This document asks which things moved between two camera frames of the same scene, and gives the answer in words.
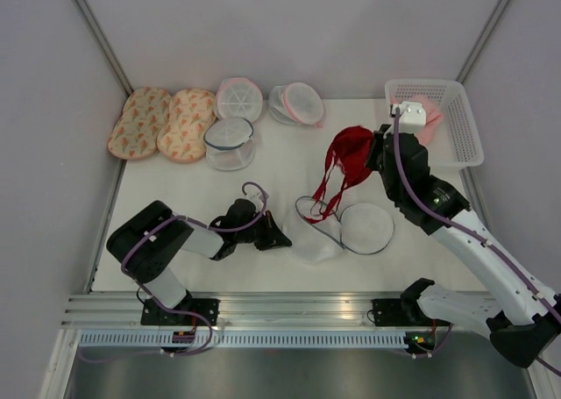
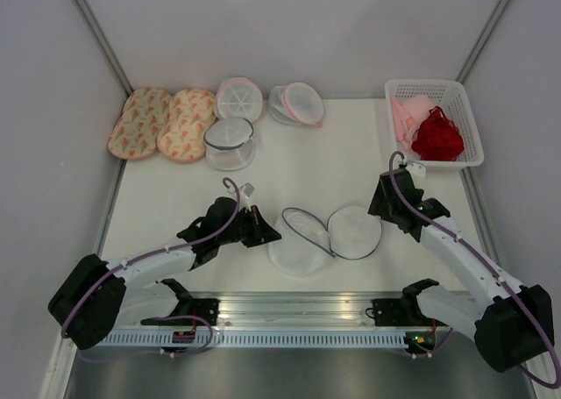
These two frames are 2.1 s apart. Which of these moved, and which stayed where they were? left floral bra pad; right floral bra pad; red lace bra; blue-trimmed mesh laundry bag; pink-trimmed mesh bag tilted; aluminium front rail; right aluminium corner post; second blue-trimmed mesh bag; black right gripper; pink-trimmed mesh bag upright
Moved: black right gripper; blue-trimmed mesh laundry bag; red lace bra
Stayed: pink-trimmed mesh bag tilted; left floral bra pad; right aluminium corner post; aluminium front rail; pink-trimmed mesh bag upright; second blue-trimmed mesh bag; right floral bra pad
